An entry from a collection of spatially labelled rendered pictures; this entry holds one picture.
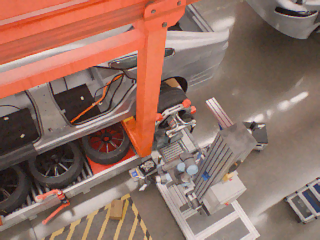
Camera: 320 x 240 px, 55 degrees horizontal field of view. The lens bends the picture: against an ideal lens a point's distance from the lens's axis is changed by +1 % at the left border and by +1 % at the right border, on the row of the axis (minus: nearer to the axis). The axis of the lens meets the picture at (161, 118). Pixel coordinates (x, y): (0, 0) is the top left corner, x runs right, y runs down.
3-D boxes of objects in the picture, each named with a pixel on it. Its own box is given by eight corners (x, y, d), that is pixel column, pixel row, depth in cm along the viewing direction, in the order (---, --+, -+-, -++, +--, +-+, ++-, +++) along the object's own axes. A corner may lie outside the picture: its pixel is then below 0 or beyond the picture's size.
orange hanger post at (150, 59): (146, 144, 421) (160, -11, 209) (152, 153, 415) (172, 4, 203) (134, 149, 416) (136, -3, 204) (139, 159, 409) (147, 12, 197)
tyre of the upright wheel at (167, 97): (172, 112, 459) (189, 82, 410) (180, 124, 450) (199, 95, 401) (134, 122, 424) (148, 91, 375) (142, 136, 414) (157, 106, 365)
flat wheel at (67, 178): (56, 199, 399) (52, 194, 379) (22, 168, 416) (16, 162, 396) (93, 162, 428) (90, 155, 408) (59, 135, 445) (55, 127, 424)
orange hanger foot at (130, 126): (129, 114, 442) (129, 101, 412) (146, 144, 421) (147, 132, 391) (119, 119, 437) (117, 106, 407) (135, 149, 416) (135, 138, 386)
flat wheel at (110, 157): (109, 115, 467) (108, 107, 447) (139, 144, 448) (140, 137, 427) (74, 143, 440) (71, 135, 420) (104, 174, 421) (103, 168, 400)
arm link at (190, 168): (187, 174, 362) (195, 155, 315) (190, 185, 355) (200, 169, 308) (177, 176, 360) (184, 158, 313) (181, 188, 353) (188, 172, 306)
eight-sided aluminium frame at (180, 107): (185, 119, 439) (191, 99, 392) (187, 123, 436) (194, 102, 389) (151, 135, 422) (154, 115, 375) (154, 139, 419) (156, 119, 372)
